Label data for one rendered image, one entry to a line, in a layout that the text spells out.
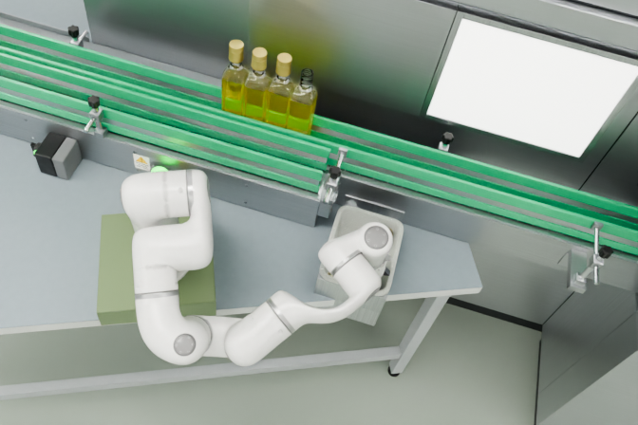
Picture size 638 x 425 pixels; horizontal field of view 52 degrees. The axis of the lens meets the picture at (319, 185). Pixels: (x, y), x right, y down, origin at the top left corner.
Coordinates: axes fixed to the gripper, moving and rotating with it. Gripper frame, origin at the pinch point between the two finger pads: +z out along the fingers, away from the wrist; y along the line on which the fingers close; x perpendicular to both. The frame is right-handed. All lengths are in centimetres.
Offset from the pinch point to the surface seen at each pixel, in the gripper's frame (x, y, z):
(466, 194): -24.7, -20.9, -5.4
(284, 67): -34, 29, -26
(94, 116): -16, 72, -12
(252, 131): -24.9, 34.8, -8.6
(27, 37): -36, 100, -5
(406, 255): -9.6, -11.4, 8.3
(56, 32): -45, 99, 5
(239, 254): 2.8, 30.1, 5.0
